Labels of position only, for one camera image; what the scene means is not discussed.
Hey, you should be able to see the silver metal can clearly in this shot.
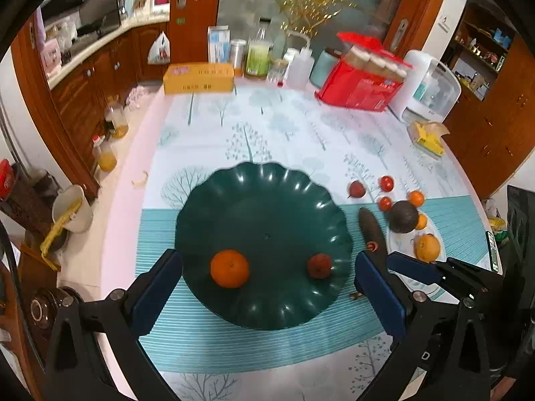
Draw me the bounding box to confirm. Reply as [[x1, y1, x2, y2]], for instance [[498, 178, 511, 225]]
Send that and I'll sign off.
[[229, 39, 247, 77]]

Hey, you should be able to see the oil bottle on floor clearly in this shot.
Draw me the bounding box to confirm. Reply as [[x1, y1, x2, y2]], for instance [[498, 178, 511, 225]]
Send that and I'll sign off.
[[93, 135, 117, 173], [105, 96, 129, 139]]

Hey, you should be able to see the dark green scalloped plate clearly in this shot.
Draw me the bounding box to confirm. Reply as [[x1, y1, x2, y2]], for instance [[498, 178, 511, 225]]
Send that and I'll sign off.
[[175, 162, 353, 330]]

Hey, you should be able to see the red tomato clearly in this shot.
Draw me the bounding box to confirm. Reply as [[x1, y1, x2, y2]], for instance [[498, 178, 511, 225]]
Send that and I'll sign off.
[[379, 176, 395, 193], [377, 195, 393, 213]]

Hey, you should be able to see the blue white carton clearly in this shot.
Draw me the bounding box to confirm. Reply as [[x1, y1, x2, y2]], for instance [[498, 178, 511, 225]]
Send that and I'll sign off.
[[208, 25, 230, 63]]

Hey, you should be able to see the teal striped table mat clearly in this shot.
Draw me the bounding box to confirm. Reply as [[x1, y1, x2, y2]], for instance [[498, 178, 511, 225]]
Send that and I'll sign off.
[[140, 195, 489, 374]]

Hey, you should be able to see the yellow tissue pack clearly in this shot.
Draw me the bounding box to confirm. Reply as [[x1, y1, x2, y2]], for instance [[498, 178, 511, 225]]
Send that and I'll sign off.
[[407, 120, 450, 158]]

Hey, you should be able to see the large yellow orange with sticker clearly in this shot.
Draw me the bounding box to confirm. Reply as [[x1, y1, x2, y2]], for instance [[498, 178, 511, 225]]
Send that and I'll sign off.
[[414, 234, 442, 263]]

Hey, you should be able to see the large mandarin orange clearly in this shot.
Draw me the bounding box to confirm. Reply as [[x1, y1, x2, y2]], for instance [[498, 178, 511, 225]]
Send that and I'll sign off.
[[209, 249, 250, 289]]

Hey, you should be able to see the red plastic package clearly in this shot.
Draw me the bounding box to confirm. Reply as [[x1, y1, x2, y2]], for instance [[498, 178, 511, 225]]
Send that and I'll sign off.
[[315, 32, 413, 112]]

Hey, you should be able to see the yellow cardboard box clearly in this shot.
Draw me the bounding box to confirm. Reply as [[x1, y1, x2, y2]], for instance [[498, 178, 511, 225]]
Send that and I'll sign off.
[[163, 62, 235, 95]]

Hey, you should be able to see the tree pattern tablecloth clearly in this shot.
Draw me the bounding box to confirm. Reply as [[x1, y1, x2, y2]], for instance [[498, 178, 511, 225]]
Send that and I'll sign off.
[[101, 83, 489, 400]]

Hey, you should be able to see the dark avocado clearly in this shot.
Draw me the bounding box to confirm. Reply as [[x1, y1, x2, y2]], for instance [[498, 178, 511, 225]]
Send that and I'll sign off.
[[387, 200, 419, 234]]

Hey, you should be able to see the small orange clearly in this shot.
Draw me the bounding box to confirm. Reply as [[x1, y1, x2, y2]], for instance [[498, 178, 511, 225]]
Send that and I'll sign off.
[[407, 190, 425, 207], [415, 213, 428, 230]]

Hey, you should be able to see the white storage appliance box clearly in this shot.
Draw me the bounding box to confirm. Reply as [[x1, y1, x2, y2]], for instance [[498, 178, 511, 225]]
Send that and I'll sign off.
[[388, 50, 461, 123]]

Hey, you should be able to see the small glass jar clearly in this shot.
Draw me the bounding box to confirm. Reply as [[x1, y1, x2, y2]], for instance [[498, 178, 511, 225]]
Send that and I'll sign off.
[[266, 58, 288, 84]]

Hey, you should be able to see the black cable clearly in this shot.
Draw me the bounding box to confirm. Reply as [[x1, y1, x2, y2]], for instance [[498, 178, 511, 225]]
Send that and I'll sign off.
[[0, 220, 47, 375]]

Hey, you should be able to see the round white floral placemat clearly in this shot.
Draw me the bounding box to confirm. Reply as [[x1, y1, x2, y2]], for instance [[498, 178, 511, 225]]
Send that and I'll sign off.
[[386, 212, 446, 298]]

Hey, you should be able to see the green label glass bottle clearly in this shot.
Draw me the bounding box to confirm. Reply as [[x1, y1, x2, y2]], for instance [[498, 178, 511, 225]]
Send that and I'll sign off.
[[245, 17, 273, 80]]

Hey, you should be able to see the dark red wrinkled fruit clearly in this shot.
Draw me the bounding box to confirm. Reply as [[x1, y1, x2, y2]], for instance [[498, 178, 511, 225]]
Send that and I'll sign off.
[[348, 180, 366, 198]]

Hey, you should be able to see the white bucket on floor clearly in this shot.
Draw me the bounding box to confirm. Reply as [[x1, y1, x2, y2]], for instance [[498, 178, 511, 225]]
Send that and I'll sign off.
[[52, 185, 93, 234]]

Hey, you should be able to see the smartphone on table edge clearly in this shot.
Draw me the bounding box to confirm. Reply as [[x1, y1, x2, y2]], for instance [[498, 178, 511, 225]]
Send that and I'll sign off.
[[486, 231, 502, 274]]

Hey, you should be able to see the red lychee fruit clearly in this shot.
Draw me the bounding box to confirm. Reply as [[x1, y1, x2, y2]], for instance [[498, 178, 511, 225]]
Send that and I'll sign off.
[[307, 254, 333, 280]]

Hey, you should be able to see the white squeeze bottle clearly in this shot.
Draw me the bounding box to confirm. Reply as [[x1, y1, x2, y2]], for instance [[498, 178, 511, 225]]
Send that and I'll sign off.
[[287, 31, 315, 90]]

